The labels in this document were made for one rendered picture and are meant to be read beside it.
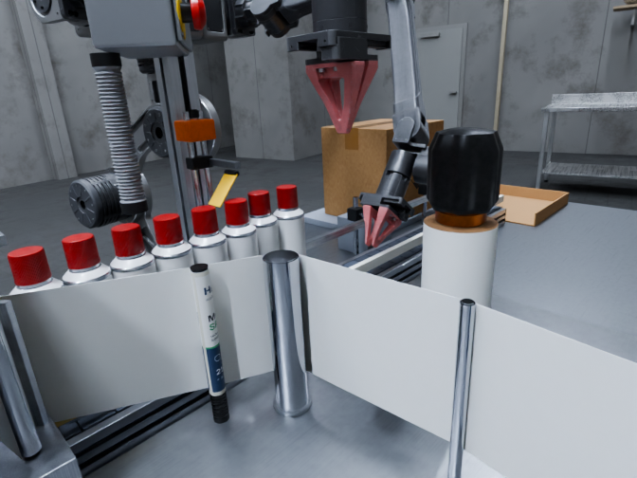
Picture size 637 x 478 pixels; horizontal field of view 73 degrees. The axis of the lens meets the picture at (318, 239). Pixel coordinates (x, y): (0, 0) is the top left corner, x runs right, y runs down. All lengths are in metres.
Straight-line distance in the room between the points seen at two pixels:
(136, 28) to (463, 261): 0.46
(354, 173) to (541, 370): 0.97
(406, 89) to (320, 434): 0.71
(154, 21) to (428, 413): 0.51
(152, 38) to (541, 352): 0.51
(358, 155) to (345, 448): 0.90
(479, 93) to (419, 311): 8.31
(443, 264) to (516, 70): 8.04
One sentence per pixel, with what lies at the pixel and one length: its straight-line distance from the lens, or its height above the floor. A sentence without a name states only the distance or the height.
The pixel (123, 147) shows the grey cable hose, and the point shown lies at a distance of 0.65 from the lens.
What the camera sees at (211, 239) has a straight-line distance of 0.60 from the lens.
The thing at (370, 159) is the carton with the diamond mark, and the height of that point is 1.04.
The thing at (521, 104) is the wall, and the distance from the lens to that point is 8.52.
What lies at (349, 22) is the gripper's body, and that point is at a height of 1.29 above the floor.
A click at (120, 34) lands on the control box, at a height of 1.30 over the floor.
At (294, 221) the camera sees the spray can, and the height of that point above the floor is 1.03.
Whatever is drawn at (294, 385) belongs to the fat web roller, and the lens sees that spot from 0.51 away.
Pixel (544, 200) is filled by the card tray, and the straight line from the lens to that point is 1.66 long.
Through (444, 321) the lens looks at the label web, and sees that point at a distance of 0.39.
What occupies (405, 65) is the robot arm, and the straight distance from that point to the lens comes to 1.01.
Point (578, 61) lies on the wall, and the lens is 8.41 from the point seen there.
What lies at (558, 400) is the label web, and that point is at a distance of 0.37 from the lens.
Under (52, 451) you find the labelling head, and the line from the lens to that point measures 0.48.
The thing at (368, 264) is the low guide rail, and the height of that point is 0.91.
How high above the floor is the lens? 1.23
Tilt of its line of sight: 19 degrees down
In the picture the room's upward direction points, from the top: 3 degrees counter-clockwise
